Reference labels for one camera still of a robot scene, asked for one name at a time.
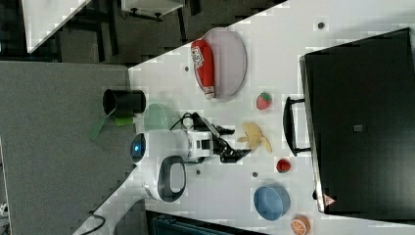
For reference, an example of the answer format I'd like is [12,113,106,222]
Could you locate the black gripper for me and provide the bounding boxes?
[195,114,251,164]

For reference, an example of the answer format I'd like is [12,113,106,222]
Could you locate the yellow plush peeled banana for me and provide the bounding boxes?
[237,121,273,153]

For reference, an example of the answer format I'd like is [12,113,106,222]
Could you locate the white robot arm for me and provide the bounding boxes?
[130,113,250,203]

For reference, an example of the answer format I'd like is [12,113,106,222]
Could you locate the plush strawberry with green top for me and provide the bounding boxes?
[255,92,272,111]

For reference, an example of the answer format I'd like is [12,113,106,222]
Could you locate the small red plush strawberry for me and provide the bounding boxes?
[276,159,291,173]

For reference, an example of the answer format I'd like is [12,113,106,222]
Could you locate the blue bowl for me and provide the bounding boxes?
[254,184,291,221]

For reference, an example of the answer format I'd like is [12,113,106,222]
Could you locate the green oval colander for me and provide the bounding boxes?
[144,103,179,131]

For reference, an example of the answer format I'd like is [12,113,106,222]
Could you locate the grey round plate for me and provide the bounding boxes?
[193,27,247,100]

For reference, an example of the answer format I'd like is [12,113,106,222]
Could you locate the red plush ketchup bottle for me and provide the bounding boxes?
[191,39,215,99]

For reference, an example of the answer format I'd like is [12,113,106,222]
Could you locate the plush orange slice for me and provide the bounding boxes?
[291,214,310,235]

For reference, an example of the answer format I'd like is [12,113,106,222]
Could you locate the blue crate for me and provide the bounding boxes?
[151,215,262,235]

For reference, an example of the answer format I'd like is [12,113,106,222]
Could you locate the black cylinder utensil holder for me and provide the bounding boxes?
[103,89,147,118]

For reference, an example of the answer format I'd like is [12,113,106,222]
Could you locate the black toaster oven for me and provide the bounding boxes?
[300,28,415,224]

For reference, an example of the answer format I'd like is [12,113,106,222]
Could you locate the white cabinet on wheels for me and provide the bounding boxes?
[120,0,185,21]

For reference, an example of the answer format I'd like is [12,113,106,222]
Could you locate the white side table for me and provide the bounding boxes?
[21,0,91,54]

